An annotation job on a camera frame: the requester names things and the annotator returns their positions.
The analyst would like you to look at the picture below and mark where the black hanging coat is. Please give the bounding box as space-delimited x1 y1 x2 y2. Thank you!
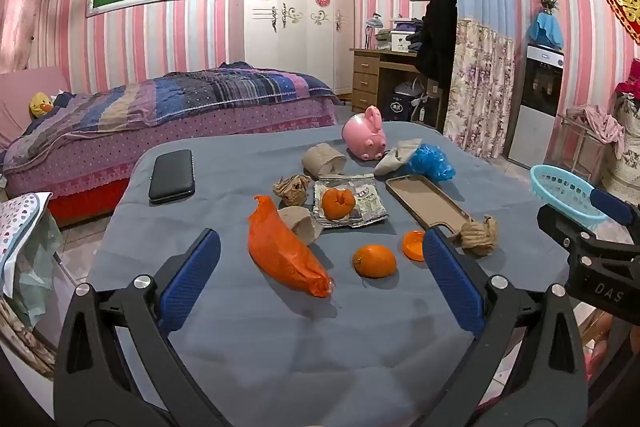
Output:
412 0 458 90

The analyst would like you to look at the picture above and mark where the whole orange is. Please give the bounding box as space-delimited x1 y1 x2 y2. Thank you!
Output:
352 245 397 279

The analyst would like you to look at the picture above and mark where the black bag with label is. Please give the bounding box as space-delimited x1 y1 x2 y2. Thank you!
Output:
390 92 416 120

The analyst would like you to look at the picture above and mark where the pink headboard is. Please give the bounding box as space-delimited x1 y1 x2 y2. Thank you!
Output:
0 68 71 148

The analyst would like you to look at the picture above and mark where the bed with purple dotted cover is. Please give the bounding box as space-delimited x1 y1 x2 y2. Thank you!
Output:
0 62 346 228

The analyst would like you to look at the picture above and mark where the white lace cover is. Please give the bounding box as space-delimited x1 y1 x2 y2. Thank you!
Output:
602 92 640 202

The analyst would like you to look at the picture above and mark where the striped patchwork quilt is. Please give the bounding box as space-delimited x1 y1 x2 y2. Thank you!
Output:
2 62 341 168

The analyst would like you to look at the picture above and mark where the metal rack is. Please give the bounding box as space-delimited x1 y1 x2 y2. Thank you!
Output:
557 114 608 182

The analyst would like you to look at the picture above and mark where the torn cardboard tube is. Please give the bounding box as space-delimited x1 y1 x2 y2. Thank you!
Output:
277 206 325 245

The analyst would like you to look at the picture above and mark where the desk lamp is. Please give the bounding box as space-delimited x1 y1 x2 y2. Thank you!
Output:
364 13 383 50

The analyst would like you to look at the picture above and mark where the large orange peel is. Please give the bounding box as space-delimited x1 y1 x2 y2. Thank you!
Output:
321 188 357 222

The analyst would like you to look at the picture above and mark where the tan phone case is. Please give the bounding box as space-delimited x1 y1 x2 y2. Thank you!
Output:
385 174 476 242

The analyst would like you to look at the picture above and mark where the pink piggy bank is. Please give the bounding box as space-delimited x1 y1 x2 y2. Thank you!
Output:
342 105 387 162

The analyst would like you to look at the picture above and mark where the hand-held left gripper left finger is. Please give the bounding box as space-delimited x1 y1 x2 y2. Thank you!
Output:
52 228 236 427

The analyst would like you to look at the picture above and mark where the floral curtain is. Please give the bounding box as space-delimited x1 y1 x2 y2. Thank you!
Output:
444 19 516 159

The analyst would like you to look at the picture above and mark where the polka-dot bag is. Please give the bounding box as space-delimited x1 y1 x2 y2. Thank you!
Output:
0 192 53 298

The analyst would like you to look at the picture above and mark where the wooden desk with drawers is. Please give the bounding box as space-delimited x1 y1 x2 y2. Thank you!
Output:
350 47 446 128

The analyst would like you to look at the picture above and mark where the turquoise plastic basket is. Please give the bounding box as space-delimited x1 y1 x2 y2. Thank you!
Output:
530 164 618 228

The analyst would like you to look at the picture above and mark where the blue plastic bag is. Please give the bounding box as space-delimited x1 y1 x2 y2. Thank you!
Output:
405 144 457 182

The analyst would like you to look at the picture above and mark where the person's right hand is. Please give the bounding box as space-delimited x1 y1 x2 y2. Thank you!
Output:
582 309 618 360

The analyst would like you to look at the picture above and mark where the white wardrobe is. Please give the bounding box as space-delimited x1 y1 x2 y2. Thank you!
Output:
231 0 356 95

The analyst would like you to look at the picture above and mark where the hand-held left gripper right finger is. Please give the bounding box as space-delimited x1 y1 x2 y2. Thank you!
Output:
422 227 590 427

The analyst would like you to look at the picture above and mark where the white water dispenser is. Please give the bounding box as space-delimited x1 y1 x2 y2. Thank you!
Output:
505 44 565 168

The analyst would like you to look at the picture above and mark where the beige paper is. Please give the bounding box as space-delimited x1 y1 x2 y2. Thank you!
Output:
374 138 425 176

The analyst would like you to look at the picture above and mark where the black rectangular case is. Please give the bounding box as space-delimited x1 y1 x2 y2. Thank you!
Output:
148 149 196 206

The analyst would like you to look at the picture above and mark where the brown paper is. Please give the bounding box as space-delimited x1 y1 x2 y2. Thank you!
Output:
460 215 499 257
273 174 312 206

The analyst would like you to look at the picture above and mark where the blue cloth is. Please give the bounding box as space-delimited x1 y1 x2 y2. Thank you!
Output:
530 13 565 48

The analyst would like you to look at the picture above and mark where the cardboard paper roll tube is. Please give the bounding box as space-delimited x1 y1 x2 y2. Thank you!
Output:
301 143 348 180

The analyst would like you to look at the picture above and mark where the silver printed wrapper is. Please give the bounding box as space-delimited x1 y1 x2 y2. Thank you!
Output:
313 173 390 228

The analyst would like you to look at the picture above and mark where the pink cloth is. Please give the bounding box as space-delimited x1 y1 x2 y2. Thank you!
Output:
567 104 626 158

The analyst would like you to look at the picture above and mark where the orange plastic bag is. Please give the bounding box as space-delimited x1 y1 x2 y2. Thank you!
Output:
248 195 334 299

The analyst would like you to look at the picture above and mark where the pale green plastic bag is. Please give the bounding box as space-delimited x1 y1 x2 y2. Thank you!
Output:
12 212 63 328

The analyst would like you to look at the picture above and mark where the white box on desk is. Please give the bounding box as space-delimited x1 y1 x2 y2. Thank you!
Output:
387 32 418 52

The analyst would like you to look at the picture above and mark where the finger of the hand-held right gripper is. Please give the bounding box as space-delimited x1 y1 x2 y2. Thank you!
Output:
537 204 598 253
589 187 640 228

